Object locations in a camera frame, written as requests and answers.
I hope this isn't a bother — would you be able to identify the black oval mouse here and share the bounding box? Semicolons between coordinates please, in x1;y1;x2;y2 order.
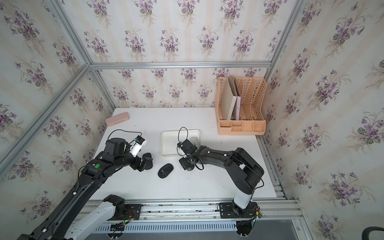
179;158;195;171

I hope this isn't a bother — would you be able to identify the black mouse with logo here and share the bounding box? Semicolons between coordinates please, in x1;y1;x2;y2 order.
158;163;174;179

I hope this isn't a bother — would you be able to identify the white plastic storage tray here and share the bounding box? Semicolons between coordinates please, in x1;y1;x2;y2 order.
160;129;201;157

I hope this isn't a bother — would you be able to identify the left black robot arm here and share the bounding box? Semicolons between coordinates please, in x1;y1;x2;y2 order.
19;136;152;240

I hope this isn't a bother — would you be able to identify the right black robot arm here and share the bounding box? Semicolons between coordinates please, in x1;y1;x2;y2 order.
177;140;265;210

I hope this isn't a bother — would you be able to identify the pink pencil case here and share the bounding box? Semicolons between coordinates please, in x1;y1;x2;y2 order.
106;112;130;127

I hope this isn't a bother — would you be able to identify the pink folder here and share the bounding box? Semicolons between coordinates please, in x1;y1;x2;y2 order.
232;78;241;121

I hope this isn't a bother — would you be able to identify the beige folder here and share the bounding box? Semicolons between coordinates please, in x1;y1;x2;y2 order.
220;75;238;120

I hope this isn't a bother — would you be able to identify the orange plastic file organizer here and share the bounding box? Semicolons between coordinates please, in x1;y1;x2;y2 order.
215;77;267;136

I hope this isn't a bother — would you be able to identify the right camera cable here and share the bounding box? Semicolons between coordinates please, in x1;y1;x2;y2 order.
176;126;189;157

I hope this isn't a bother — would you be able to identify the camera cable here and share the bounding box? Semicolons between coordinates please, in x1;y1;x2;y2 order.
176;126;189;157
107;129;142;141

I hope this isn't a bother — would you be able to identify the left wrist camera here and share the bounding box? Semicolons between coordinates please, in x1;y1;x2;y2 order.
130;136;147;157

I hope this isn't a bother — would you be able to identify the left camera cable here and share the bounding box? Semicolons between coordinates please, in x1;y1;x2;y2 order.
107;129;142;141

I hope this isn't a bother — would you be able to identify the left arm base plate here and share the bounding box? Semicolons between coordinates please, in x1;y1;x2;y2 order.
98;194;142;222

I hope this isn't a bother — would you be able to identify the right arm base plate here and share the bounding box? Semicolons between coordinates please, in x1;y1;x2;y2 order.
217;201;262;219

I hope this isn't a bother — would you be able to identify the aluminium front rail frame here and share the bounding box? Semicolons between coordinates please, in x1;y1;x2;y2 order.
91;199;313;240

